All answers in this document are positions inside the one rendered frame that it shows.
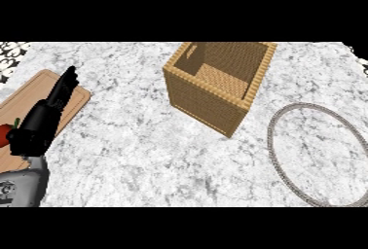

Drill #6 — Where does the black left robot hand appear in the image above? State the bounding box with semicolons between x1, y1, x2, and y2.
4;65;80;158

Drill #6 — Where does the brown wicker basket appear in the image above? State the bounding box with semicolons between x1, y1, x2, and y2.
161;42;279;139

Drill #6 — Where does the round marble placemat, grey rim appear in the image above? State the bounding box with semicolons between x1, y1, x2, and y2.
266;102;368;208

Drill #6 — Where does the red vegetable with green stem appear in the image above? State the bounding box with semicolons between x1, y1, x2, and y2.
0;118;22;148

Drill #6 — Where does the pale wooden cutting board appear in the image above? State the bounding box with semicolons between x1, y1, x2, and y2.
0;68;92;174

